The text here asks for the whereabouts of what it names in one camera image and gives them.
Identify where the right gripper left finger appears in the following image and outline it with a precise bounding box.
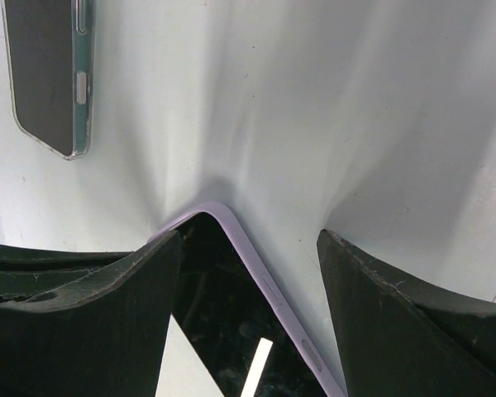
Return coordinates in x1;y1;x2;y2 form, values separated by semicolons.
0;232;181;396

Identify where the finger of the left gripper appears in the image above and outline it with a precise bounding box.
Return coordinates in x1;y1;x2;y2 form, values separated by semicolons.
0;245;130;304

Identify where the black screen phone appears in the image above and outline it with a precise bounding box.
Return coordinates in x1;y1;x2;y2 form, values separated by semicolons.
4;0;74;156
173;213;325;396

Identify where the clear phone case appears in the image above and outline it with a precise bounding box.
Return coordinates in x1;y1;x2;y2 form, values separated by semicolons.
2;0;94;160

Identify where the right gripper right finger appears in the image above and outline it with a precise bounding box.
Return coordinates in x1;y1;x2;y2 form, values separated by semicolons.
317;229;496;396

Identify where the purple phone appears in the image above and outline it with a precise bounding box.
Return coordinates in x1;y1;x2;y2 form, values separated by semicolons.
150;201;345;397

